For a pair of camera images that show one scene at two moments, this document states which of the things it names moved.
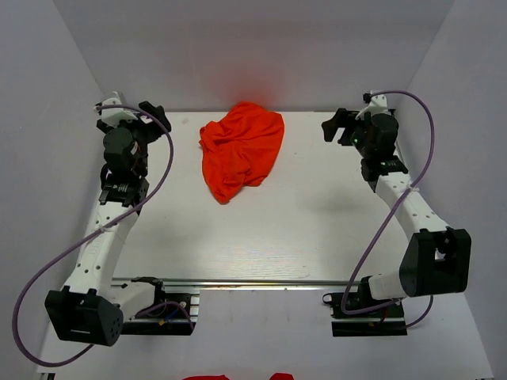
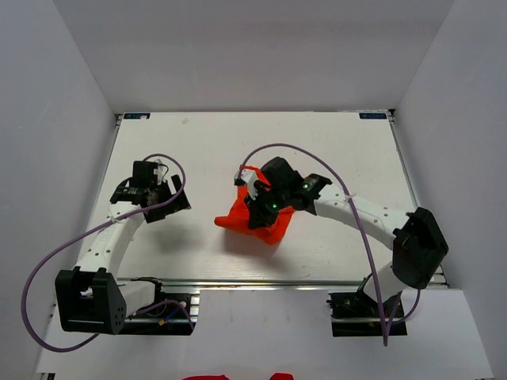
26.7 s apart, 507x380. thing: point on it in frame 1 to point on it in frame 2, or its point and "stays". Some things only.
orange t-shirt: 239,150 to 239,216
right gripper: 343,119 to 259,217
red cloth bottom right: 282,376 stays
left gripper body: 148,133 to 163,194
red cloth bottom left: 217,377 stays
